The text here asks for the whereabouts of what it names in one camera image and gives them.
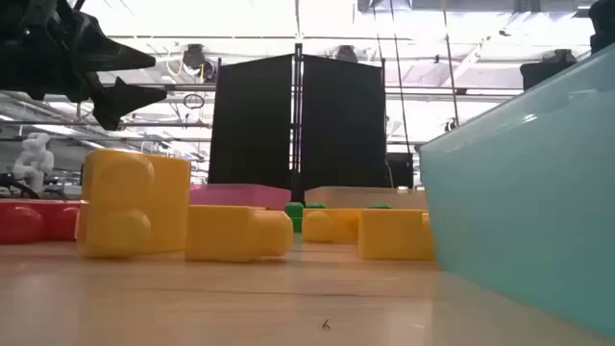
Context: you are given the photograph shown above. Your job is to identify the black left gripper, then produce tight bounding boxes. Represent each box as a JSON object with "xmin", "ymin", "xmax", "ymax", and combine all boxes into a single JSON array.
[{"xmin": 0, "ymin": 0, "xmax": 169, "ymax": 133}]

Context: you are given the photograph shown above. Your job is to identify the red toy building block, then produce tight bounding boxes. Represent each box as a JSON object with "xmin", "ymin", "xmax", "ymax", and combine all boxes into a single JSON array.
[{"xmin": 0, "ymin": 201, "xmax": 81, "ymax": 245}]

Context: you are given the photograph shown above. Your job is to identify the long green toy building block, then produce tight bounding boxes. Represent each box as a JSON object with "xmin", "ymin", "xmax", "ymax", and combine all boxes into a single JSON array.
[{"xmin": 284, "ymin": 202, "xmax": 305, "ymax": 234}]

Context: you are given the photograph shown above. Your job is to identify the black hanging cable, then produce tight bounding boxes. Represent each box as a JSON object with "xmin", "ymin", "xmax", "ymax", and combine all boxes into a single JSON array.
[{"xmin": 388, "ymin": 0, "xmax": 413, "ymax": 155}]

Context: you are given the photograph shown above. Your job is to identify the yellow toy building block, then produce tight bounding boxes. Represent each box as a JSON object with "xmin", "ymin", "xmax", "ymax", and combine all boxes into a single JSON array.
[
  {"xmin": 75, "ymin": 147, "xmax": 192, "ymax": 260},
  {"xmin": 357, "ymin": 209, "xmax": 436, "ymax": 262},
  {"xmin": 184, "ymin": 205, "xmax": 295, "ymax": 263},
  {"xmin": 302, "ymin": 208, "xmax": 361, "ymax": 244}
]

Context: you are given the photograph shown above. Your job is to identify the pink translucent plastic bin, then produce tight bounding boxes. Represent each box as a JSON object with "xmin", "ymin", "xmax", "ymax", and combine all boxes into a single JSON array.
[{"xmin": 189, "ymin": 184, "xmax": 293, "ymax": 211}]

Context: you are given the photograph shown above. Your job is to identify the black background box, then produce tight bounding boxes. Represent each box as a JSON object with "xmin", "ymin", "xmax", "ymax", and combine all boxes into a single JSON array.
[{"xmin": 385, "ymin": 152, "xmax": 415, "ymax": 189}]

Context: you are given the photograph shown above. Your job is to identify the green translucent plastic bin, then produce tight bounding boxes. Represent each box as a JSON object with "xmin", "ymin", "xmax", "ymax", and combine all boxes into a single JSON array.
[{"xmin": 419, "ymin": 45, "xmax": 615, "ymax": 337}]

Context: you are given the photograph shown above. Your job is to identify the black folding screen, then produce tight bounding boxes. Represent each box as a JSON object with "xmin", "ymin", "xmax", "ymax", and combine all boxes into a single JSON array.
[{"xmin": 208, "ymin": 42, "xmax": 388, "ymax": 204}]

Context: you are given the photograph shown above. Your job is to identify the orange translucent plastic bin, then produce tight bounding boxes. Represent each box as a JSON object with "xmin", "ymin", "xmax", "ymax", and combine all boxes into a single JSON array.
[{"xmin": 304, "ymin": 185, "xmax": 428, "ymax": 210}]

